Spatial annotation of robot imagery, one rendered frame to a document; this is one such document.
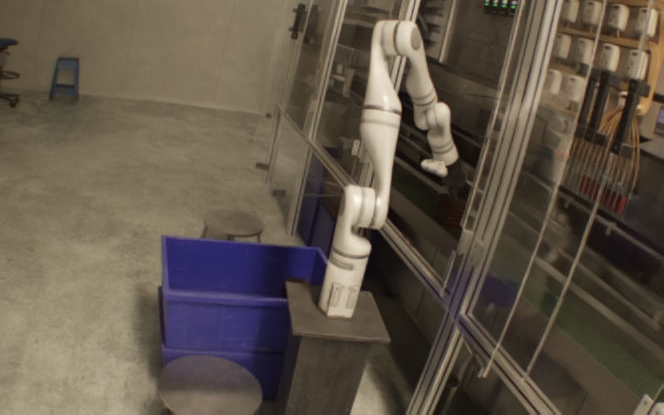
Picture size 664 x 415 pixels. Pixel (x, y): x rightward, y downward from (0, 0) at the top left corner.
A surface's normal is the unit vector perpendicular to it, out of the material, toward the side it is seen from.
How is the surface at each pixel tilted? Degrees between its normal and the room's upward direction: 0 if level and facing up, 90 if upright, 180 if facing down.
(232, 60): 90
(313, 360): 90
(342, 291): 90
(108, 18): 90
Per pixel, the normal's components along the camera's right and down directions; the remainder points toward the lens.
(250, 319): 0.33, 0.37
